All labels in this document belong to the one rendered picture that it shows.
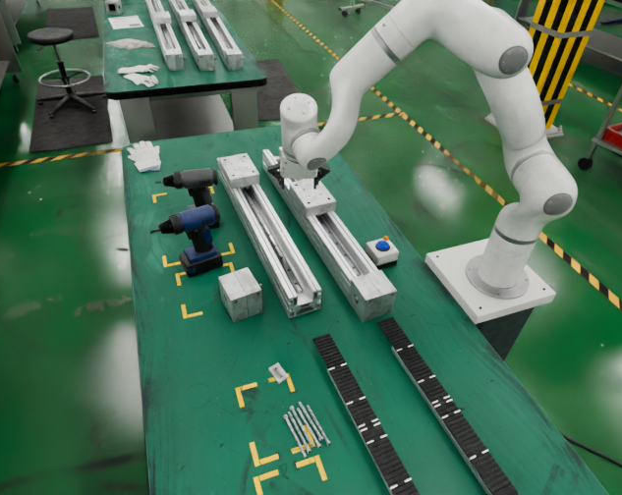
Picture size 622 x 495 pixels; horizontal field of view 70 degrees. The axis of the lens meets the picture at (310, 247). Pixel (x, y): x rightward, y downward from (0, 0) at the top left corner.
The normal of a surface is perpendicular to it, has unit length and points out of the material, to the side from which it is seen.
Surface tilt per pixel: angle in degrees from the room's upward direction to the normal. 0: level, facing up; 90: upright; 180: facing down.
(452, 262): 1
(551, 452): 0
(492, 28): 57
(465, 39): 80
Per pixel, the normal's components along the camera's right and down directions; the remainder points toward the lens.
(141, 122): 0.33, 0.63
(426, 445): 0.04, -0.75
